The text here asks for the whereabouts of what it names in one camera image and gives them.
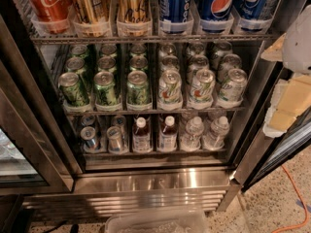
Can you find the white can back right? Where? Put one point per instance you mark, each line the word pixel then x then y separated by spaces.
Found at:
pixel 217 50

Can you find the white diet can front middle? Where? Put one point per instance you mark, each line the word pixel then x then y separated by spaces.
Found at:
pixel 202 86

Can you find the white can second row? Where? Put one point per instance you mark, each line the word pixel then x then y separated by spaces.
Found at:
pixel 228 62
pixel 196 63
pixel 169 62

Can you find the white can second row middle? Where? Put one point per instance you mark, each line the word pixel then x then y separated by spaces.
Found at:
pixel 196 63

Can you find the stainless steel fridge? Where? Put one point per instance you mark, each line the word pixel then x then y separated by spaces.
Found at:
pixel 67 184

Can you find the gold can left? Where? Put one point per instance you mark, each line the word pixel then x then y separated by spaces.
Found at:
pixel 91 17

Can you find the silver can bottom back left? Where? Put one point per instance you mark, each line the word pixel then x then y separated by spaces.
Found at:
pixel 88 121

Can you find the clear water bottle right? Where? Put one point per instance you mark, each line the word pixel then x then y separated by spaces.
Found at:
pixel 214 139

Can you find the gold can right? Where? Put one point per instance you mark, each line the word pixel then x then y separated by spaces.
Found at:
pixel 134 16

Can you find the silver can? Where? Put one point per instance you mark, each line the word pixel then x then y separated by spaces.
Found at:
pixel 120 121
pixel 115 140
pixel 88 121
pixel 89 135

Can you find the silver can bottom front left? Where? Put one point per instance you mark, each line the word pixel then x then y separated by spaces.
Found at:
pixel 89 135

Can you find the blue Pepsi can right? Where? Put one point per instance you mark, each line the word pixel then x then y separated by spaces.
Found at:
pixel 254 14

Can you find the white can second row right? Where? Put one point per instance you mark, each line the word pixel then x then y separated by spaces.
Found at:
pixel 228 62

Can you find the white can second row left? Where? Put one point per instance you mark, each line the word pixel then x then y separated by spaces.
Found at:
pixel 169 62

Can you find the white diet can front right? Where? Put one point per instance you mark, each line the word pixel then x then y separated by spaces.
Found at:
pixel 233 85

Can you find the white diet can front left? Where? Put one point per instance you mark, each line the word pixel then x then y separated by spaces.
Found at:
pixel 169 87

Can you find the blue pepsi can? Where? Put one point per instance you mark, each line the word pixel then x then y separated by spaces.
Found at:
pixel 214 14
pixel 254 14
pixel 174 16

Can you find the silver can bottom front right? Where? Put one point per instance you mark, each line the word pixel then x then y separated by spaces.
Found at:
pixel 115 140

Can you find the open fridge door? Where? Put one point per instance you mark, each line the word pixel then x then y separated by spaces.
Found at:
pixel 260 155

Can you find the white can back left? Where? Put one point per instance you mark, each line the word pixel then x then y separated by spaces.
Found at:
pixel 166 49

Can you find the silver can bottom back right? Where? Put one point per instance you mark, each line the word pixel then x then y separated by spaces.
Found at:
pixel 120 121

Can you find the blue Pepsi can left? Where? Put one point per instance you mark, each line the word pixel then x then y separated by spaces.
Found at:
pixel 174 16

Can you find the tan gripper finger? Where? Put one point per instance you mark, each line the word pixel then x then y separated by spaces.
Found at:
pixel 289 100
pixel 274 52

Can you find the red Coca-Cola can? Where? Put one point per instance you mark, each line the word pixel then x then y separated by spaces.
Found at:
pixel 52 15

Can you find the clear plastic bin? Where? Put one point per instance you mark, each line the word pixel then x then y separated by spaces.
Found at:
pixel 159 221

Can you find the brown tea bottle right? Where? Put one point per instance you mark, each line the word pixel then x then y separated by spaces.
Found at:
pixel 167 138

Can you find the green can second row middle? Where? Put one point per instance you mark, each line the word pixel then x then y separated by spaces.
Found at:
pixel 107 63

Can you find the brown tea bottle left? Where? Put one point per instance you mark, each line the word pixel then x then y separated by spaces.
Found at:
pixel 141 136

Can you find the green can second row left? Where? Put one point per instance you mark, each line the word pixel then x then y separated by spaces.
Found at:
pixel 78 66

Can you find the brown tea bottle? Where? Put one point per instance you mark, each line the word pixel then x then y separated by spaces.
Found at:
pixel 141 136
pixel 167 138

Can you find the white can back middle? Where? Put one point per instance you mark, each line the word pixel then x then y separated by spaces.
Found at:
pixel 194 49

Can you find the blue Pepsi can middle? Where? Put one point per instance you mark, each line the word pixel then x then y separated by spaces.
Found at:
pixel 214 14

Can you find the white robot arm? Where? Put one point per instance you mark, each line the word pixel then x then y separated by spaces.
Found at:
pixel 297 45

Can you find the white diet can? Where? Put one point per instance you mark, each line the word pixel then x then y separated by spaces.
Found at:
pixel 202 86
pixel 233 85
pixel 169 87

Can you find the clear water bottle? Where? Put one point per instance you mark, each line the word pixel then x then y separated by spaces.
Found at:
pixel 214 139
pixel 190 140

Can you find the gold can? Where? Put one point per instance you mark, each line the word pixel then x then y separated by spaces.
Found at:
pixel 91 17
pixel 134 16

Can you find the clear water bottle left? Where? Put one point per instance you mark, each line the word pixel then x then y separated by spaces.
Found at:
pixel 190 140

